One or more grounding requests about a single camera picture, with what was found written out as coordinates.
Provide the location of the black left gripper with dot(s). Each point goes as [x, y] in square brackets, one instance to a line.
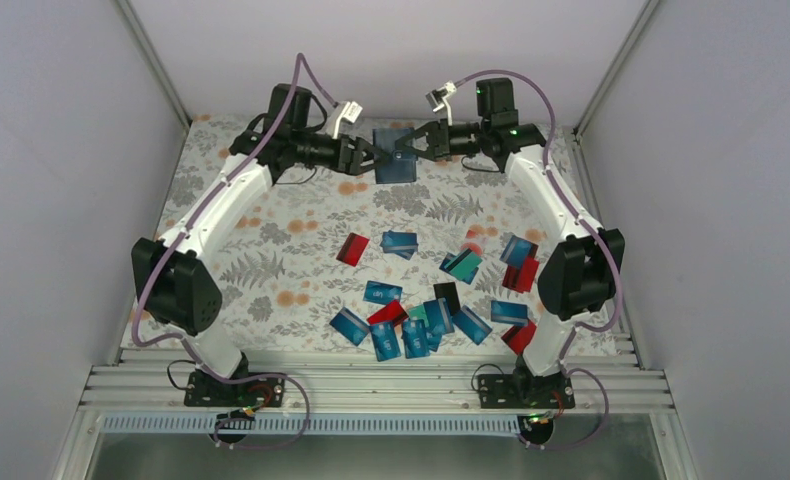
[350, 165]

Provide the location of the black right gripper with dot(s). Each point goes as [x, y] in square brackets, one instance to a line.
[439, 136]

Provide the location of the blue denim card holder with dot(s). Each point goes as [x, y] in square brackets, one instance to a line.
[401, 168]

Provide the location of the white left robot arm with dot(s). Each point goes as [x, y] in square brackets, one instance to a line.
[171, 275]

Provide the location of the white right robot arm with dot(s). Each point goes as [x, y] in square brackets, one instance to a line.
[580, 284]

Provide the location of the red card with black stripe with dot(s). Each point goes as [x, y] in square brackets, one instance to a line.
[352, 249]

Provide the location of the blue card with silver stripe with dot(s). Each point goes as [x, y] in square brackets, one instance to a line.
[402, 244]

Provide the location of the teal green card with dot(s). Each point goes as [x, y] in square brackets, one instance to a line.
[462, 266]

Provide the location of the blue card with logo centre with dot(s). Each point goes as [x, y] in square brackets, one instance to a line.
[381, 293]

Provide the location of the blue card under teal card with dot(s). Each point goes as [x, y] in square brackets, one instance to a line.
[448, 258]

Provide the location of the blue card far right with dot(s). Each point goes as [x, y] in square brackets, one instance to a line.
[517, 250]

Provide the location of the red card centre pile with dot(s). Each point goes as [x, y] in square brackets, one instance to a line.
[392, 313]

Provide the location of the blue card left front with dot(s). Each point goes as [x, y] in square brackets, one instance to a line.
[350, 326]

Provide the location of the blue striped card pile centre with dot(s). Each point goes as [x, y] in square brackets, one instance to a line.
[438, 316]

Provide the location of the blue logo card front right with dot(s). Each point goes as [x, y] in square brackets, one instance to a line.
[414, 337]

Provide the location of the blue card right of pile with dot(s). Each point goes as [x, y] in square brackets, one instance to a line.
[472, 325]

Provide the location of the blue card lower right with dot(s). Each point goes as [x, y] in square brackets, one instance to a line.
[510, 313]

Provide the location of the red card lower right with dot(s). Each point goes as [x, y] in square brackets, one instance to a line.
[518, 337]

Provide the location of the floral patterned table mat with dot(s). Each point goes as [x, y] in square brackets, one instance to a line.
[282, 284]

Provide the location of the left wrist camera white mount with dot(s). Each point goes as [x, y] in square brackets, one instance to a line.
[344, 112]

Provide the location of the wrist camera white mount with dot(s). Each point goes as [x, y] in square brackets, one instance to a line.
[439, 101]
[344, 112]

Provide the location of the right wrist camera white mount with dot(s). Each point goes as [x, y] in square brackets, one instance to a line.
[439, 101]

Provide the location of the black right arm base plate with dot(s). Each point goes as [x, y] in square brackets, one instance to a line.
[511, 391]

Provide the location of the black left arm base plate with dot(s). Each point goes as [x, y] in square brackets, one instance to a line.
[203, 390]

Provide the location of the aluminium rail frame front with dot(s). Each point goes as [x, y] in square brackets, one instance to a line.
[358, 383]

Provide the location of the grey slotted cable duct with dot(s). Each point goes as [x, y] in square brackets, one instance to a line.
[285, 424]

